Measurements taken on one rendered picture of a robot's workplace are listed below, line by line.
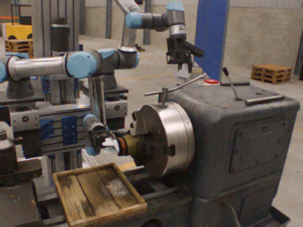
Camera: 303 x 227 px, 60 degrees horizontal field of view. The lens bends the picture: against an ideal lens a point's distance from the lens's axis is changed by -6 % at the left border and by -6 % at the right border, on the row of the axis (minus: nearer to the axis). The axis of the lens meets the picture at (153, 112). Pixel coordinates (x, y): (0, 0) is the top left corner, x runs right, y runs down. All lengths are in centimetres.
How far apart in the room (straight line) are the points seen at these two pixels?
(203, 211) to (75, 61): 86
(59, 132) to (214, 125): 93
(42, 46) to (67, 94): 32
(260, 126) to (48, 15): 128
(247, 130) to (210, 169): 23
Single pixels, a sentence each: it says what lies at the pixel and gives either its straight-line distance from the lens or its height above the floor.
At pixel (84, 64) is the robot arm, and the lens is 120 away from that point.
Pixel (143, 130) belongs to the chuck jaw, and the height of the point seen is 113.
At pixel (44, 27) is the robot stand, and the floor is 151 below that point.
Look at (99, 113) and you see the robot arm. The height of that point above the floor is 110.
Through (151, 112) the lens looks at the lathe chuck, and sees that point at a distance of 113.
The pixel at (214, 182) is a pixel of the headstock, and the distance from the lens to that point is 119.
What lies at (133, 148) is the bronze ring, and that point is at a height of 108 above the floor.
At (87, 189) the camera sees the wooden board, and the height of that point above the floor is 88.
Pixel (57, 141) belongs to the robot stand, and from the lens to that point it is 166.
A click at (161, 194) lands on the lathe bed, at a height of 85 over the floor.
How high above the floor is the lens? 158
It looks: 19 degrees down
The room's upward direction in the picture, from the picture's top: 3 degrees clockwise
